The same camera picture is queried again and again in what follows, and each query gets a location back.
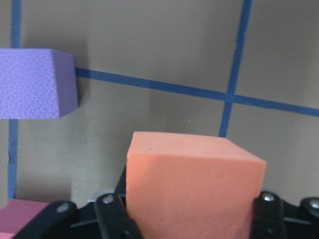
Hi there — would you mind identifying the purple foam cube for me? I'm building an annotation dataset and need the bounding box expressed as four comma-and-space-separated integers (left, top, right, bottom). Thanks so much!
0, 48, 79, 120

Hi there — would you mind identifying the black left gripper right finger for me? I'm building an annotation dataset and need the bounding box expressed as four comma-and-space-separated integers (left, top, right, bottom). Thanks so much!
250, 191, 286, 239

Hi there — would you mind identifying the pink foam cube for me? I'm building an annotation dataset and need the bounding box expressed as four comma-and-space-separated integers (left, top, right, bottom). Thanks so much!
0, 199, 49, 239

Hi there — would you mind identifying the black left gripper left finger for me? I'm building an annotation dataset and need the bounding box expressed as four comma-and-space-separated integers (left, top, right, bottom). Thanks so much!
94, 168, 142, 239

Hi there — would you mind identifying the orange foam cube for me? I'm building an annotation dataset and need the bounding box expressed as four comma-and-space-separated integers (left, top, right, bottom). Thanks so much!
126, 131, 267, 239

